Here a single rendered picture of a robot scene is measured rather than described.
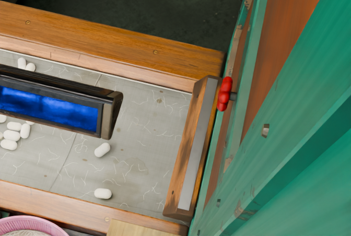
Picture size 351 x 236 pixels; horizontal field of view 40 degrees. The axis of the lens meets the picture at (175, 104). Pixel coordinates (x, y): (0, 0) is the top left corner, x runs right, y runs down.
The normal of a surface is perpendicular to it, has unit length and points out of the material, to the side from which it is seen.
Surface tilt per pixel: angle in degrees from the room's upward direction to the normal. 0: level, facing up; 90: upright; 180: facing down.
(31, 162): 0
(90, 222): 0
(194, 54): 0
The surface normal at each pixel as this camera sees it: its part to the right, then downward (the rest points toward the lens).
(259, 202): -0.23, 0.89
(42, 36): 0.05, -0.39
